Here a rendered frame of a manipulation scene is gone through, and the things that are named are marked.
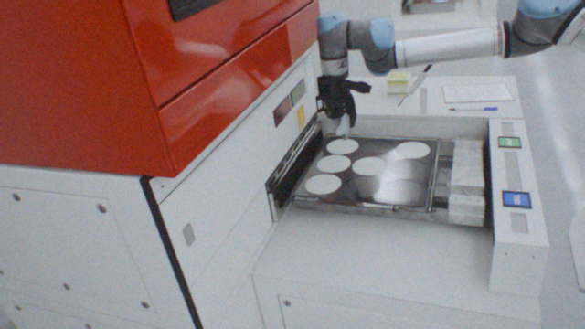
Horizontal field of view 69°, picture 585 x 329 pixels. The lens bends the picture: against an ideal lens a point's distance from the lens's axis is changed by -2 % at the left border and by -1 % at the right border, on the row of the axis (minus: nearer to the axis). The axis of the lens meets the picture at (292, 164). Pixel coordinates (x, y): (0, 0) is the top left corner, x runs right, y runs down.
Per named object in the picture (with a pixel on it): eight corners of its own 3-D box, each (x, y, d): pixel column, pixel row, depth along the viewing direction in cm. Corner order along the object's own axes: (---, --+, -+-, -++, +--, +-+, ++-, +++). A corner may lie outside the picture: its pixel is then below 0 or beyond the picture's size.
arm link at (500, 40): (552, 23, 111) (366, 50, 127) (563, -2, 101) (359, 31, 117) (558, 63, 108) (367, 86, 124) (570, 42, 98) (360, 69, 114)
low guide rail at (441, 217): (296, 208, 124) (295, 199, 123) (299, 204, 126) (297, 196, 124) (483, 228, 106) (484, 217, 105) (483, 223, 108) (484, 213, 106)
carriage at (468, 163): (447, 223, 105) (448, 214, 104) (453, 151, 134) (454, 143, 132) (483, 227, 102) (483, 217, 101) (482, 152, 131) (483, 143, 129)
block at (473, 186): (450, 193, 111) (451, 184, 109) (451, 185, 113) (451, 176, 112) (483, 196, 108) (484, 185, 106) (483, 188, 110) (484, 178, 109)
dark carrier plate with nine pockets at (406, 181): (293, 196, 117) (293, 195, 116) (328, 137, 144) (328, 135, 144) (425, 208, 104) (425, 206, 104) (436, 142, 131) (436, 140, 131)
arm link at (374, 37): (397, 34, 113) (356, 36, 117) (392, 10, 103) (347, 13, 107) (395, 61, 111) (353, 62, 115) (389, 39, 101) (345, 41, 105)
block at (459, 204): (448, 211, 104) (449, 202, 103) (449, 203, 107) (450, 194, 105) (483, 215, 101) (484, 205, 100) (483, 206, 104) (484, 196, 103)
